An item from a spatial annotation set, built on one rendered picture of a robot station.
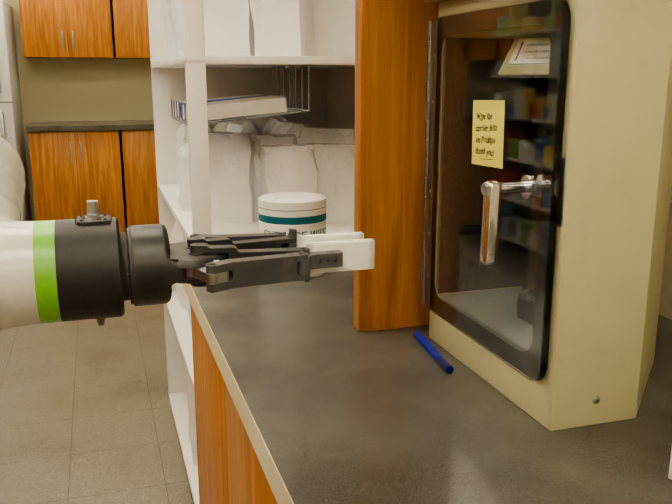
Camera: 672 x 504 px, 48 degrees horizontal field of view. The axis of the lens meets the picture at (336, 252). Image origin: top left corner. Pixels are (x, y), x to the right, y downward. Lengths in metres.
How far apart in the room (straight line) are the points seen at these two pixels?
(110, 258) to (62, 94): 5.55
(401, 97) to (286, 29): 0.92
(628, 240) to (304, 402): 0.40
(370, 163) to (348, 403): 0.36
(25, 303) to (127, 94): 5.56
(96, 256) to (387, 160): 0.54
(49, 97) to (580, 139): 5.61
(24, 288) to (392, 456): 0.39
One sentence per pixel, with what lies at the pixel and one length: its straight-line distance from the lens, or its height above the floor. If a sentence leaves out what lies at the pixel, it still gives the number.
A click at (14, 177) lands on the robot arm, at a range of 0.79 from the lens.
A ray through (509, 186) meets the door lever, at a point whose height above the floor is 1.20.
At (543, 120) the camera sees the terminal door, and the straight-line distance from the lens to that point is 0.81.
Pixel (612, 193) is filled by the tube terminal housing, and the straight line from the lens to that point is 0.83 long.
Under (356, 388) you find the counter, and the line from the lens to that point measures 0.95.
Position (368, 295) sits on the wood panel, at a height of 1.00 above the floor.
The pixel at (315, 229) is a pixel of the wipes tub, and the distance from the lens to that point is 1.43.
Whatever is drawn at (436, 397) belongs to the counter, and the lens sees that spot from 0.93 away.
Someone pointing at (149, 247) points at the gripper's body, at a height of 1.17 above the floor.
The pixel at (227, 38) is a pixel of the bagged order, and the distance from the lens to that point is 2.09.
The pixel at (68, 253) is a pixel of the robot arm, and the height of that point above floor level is 1.17.
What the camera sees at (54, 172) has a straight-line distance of 5.71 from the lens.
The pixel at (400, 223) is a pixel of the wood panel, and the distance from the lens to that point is 1.13.
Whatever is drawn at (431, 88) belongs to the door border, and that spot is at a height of 1.30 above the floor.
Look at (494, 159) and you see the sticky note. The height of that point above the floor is 1.22.
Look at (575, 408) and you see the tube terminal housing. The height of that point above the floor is 0.96.
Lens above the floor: 1.32
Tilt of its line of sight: 13 degrees down
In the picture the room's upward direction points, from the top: straight up
